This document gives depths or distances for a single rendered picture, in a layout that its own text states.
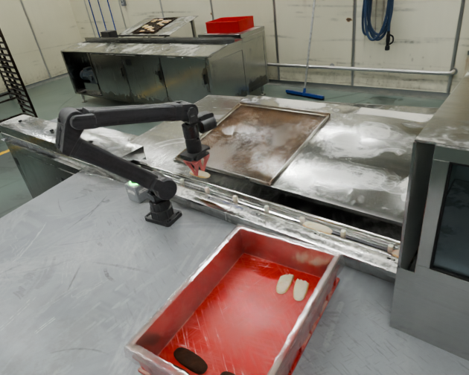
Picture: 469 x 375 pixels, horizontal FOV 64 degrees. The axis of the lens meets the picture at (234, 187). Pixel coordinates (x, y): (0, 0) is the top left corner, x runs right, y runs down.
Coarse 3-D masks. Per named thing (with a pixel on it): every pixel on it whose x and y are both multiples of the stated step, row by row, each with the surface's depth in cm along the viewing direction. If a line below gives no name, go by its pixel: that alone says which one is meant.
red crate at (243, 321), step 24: (240, 264) 112; (264, 264) 111; (216, 288) 105; (240, 288) 104; (264, 288) 103; (312, 288) 101; (216, 312) 98; (240, 312) 97; (264, 312) 96; (288, 312) 95; (192, 336) 92; (216, 336) 91; (240, 336) 91; (264, 336) 90; (168, 360) 88; (216, 360) 86; (240, 360) 85; (264, 360) 84
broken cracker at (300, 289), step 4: (296, 280) 103; (300, 280) 102; (296, 284) 101; (300, 284) 101; (304, 284) 101; (308, 284) 101; (296, 288) 100; (300, 288) 100; (304, 288) 100; (296, 292) 99; (300, 292) 99; (304, 292) 99; (296, 296) 98; (300, 296) 98; (304, 296) 98; (296, 300) 97; (300, 300) 97
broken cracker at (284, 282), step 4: (284, 276) 104; (288, 276) 104; (292, 276) 104; (280, 280) 103; (284, 280) 103; (288, 280) 103; (292, 280) 103; (280, 284) 102; (284, 284) 102; (288, 284) 102; (276, 288) 102; (280, 288) 101; (284, 288) 101; (288, 288) 101; (280, 292) 100; (284, 292) 100
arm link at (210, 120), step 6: (192, 108) 127; (192, 114) 127; (198, 114) 134; (204, 114) 134; (210, 114) 135; (192, 120) 128; (198, 120) 130; (204, 120) 134; (210, 120) 135; (204, 126) 134; (210, 126) 135; (216, 126) 138; (204, 132) 136
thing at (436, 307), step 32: (448, 96) 78; (448, 128) 65; (416, 160) 67; (448, 160) 61; (416, 192) 73; (416, 224) 82; (416, 256) 88; (416, 288) 78; (448, 288) 73; (416, 320) 82; (448, 320) 77
